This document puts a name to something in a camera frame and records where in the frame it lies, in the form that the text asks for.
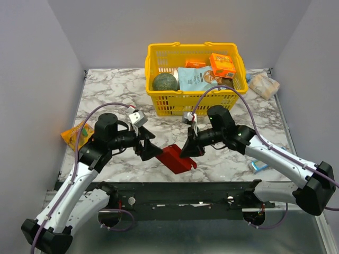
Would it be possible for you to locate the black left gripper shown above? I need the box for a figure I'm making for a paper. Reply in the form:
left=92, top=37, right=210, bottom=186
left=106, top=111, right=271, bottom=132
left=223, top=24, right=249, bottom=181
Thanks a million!
left=109, top=124, right=164, bottom=161

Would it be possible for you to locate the red paper box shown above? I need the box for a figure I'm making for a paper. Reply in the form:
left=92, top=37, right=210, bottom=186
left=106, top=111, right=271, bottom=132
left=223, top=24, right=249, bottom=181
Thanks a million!
left=156, top=144, right=197, bottom=174

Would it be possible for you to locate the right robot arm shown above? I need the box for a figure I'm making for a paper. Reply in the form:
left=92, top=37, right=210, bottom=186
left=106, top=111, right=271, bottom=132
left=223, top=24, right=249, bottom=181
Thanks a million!
left=180, top=105, right=336, bottom=216

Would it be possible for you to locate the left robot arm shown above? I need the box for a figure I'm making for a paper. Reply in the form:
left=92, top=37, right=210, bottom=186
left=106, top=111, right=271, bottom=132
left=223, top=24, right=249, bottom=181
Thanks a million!
left=21, top=110, right=163, bottom=253

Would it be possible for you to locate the small orange flat box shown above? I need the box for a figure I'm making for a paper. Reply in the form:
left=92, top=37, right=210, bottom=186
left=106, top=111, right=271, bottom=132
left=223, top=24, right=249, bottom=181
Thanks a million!
left=185, top=60, right=206, bottom=68

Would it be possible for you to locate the large orange snack box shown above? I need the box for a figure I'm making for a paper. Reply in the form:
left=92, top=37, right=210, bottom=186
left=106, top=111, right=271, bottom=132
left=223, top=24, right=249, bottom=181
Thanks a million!
left=209, top=53, right=237, bottom=79

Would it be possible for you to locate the green round melon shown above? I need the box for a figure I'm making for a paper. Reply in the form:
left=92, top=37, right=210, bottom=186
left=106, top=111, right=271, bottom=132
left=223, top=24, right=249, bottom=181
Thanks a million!
left=153, top=72, right=178, bottom=91

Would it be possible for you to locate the blue small packet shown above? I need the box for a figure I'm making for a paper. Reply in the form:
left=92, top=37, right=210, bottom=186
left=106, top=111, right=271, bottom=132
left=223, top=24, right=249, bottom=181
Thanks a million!
left=249, top=160, right=268, bottom=174

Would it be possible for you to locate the light blue chips bag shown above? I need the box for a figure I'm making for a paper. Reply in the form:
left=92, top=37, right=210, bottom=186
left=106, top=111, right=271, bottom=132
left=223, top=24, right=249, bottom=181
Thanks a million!
left=177, top=66, right=234, bottom=92

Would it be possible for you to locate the yellow plastic shopping basket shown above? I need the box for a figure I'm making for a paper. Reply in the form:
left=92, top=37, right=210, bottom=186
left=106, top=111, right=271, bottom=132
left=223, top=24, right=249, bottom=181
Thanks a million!
left=145, top=42, right=248, bottom=116

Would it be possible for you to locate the orange gummy candy bag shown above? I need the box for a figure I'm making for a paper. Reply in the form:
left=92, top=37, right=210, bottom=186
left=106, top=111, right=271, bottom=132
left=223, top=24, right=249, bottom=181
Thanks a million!
left=60, top=122, right=94, bottom=152

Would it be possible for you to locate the blue item behind basket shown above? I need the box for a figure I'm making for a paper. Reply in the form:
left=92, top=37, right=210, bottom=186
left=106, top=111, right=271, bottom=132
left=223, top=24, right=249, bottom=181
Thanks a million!
left=245, top=73, right=251, bottom=83

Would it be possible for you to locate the beige tissue packet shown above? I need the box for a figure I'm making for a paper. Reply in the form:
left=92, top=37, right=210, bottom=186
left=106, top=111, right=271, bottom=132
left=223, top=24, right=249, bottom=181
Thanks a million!
left=249, top=72, right=280, bottom=101

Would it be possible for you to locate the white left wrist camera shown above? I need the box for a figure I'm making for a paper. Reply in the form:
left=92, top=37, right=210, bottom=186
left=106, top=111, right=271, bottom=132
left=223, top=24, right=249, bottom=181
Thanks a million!
left=128, top=111, right=148, bottom=133

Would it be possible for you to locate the black mounting base plate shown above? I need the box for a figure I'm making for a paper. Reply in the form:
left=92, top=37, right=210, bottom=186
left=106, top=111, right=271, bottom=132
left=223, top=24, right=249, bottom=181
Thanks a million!
left=54, top=179, right=276, bottom=222

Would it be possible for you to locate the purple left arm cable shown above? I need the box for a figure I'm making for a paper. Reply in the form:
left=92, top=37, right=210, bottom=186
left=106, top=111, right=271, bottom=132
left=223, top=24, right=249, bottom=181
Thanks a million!
left=29, top=102, right=136, bottom=254

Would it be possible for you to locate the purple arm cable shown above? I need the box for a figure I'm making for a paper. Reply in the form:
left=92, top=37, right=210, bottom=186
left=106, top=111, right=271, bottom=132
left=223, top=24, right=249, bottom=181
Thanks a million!
left=29, top=102, right=136, bottom=254
left=190, top=86, right=339, bottom=211

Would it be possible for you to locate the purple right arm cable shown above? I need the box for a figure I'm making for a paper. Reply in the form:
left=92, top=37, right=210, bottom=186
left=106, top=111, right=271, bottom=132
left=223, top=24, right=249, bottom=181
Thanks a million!
left=190, top=86, right=339, bottom=211

